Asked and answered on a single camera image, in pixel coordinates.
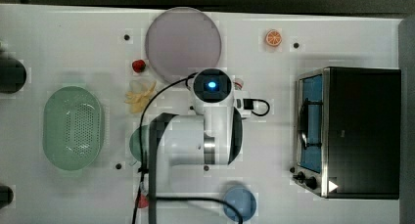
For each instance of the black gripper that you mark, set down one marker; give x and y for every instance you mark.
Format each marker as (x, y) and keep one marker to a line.
(243, 103)

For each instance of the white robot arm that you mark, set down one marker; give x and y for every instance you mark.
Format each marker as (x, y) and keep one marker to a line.
(212, 135)

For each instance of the black toaster oven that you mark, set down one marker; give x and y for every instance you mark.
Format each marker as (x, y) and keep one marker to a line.
(347, 139)

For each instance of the orange slice toy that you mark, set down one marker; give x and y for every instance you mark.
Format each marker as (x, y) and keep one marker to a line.
(273, 38)

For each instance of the large grey round plate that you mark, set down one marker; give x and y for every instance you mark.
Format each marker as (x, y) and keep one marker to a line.
(180, 41)

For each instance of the blue bowl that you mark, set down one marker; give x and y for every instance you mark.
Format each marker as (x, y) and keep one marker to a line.
(243, 200)

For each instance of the peeled banana toy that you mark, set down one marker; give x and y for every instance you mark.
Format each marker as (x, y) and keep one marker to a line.
(139, 95)

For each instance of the small red strawberry toy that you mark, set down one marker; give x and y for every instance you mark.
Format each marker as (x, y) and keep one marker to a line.
(139, 66)

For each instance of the green cup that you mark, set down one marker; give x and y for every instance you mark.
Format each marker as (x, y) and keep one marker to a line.
(139, 142)

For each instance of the red green strawberry toy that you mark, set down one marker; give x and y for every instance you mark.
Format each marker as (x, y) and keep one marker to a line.
(142, 202)

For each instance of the green colander basket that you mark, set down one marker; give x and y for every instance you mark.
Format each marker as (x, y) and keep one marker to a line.
(73, 128)

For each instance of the black cylinder post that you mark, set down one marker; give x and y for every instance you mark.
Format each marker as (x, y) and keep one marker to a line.
(12, 76)
(6, 196)

